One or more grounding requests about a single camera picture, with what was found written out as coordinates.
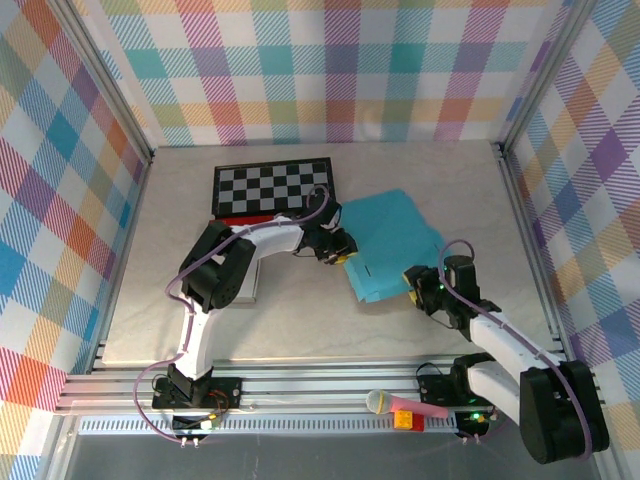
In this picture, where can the left small circuit board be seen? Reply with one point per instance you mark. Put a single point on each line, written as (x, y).
(190, 424)

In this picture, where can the aluminium side rail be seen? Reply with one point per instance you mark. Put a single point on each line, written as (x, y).
(522, 210)

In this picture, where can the black grey checkerboard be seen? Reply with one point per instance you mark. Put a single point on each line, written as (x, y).
(260, 185)

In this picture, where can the small circuit board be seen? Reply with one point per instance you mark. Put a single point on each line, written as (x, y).
(190, 424)
(472, 422)

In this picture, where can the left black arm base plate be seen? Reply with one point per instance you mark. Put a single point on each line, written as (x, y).
(225, 390)

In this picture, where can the white paper box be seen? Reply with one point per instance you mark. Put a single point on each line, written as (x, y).
(252, 285)

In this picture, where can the right aluminium upright post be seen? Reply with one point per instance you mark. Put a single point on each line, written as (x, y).
(542, 75)

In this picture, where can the right small circuit board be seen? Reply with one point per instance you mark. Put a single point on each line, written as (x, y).
(472, 422)

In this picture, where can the aluminium upright post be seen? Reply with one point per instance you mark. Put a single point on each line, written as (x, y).
(102, 75)
(542, 75)

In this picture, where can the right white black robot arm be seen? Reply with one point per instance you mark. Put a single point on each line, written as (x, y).
(505, 345)

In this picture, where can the pink toy microphone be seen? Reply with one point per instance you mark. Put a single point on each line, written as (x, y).
(380, 401)

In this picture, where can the yellow toy brick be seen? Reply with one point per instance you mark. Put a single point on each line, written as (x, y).
(403, 419)

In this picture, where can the aluminium frame rail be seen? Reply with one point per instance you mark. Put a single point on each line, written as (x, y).
(325, 380)

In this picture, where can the small red toy brick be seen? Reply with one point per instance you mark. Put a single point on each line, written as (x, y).
(419, 424)

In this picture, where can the left aluminium upright post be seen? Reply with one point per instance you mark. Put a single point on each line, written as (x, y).
(102, 75)

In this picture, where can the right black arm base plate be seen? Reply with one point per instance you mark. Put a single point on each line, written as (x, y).
(435, 387)

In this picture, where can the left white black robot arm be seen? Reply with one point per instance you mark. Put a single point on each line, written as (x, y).
(275, 237)

